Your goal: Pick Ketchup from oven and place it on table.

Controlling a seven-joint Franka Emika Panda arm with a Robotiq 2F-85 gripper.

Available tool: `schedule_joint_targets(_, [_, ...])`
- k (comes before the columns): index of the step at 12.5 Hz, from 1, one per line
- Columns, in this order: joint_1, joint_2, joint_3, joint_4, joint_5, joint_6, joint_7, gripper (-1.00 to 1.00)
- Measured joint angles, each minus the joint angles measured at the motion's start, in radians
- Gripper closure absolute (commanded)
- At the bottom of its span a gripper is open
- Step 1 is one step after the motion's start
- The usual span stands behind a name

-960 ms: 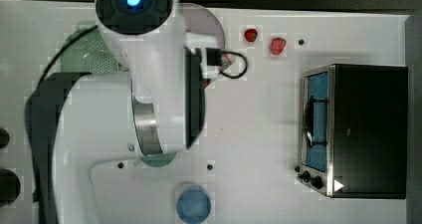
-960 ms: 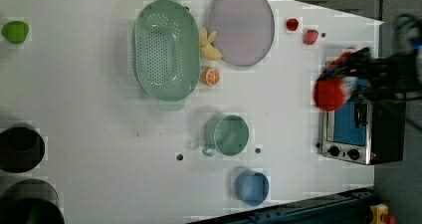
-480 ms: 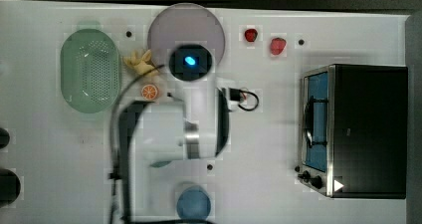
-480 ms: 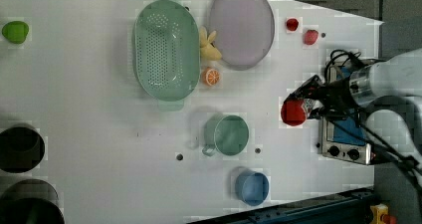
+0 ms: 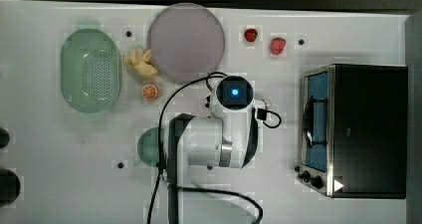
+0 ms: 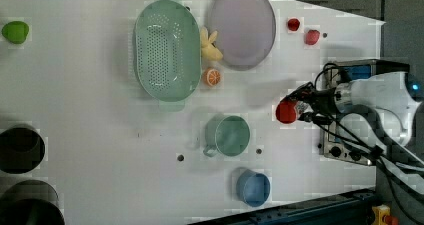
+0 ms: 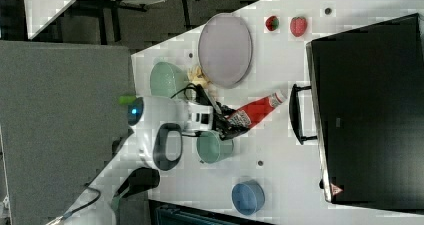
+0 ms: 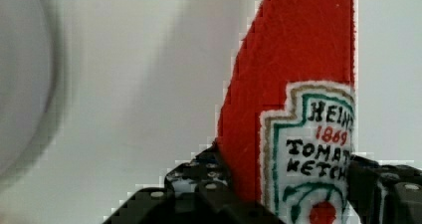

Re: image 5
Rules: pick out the large black utensil cup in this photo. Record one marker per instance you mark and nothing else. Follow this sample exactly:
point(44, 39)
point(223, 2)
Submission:
point(10, 187)

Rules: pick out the small black cylinder cup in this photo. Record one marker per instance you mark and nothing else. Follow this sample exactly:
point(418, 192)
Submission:
point(4, 137)

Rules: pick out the green cup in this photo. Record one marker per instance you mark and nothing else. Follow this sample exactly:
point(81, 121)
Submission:
point(148, 150)

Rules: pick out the orange slice toy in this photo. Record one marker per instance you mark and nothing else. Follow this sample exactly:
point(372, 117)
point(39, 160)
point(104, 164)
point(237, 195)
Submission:
point(149, 92)

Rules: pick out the yellow toy banana bunch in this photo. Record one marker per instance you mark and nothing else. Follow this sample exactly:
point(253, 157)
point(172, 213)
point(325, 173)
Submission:
point(141, 62)

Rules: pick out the black toaster oven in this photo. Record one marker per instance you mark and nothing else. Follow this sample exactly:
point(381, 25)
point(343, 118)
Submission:
point(354, 121)

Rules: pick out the pink toy strawberry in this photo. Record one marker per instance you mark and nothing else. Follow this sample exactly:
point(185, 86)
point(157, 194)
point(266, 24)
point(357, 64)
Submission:
point(277, 46)

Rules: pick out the lilac round plate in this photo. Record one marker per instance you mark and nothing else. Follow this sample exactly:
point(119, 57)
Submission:
point(186, 41)

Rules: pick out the green perforated colander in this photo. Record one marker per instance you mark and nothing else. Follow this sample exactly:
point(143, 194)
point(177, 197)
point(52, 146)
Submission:
point(90, 71)

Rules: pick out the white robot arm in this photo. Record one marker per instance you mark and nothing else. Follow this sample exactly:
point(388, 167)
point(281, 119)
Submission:
point(229, 137)

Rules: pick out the dark red toy strawberry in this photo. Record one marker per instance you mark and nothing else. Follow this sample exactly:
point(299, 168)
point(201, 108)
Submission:
point(251, 35)

